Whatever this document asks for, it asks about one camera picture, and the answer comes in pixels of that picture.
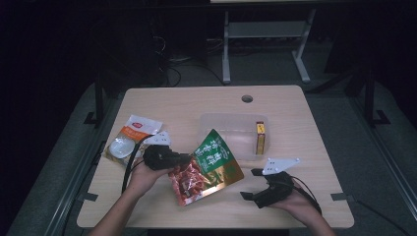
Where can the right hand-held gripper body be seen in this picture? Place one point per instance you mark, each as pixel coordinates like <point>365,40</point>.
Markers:
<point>277,188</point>

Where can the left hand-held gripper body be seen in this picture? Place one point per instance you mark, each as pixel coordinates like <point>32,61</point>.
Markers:
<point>160,157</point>

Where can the red snack packet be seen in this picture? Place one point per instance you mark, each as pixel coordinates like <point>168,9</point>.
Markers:
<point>187,183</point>

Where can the green gold snack packet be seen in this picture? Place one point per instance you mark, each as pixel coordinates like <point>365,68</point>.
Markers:
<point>213,154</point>

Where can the yellow red small box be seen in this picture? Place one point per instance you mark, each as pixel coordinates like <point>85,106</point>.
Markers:
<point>260,139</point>

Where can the clear plastic container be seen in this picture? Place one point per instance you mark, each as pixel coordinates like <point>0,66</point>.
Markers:
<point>236,137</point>

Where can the person's right hand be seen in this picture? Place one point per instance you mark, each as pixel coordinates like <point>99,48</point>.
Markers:
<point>300,205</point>

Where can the person's left hand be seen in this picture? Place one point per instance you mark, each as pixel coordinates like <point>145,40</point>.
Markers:
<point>142,180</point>

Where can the white orange snack packet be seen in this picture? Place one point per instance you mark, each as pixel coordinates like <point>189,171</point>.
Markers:
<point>144,124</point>

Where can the grey tape strip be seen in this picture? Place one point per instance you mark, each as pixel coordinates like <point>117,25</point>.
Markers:
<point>88,197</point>
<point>342,197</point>

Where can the black metal stand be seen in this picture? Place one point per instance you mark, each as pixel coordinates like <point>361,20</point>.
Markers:
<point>98,98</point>
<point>369,98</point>

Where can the white metal stand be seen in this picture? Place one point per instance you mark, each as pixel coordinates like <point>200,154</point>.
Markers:
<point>265,29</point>

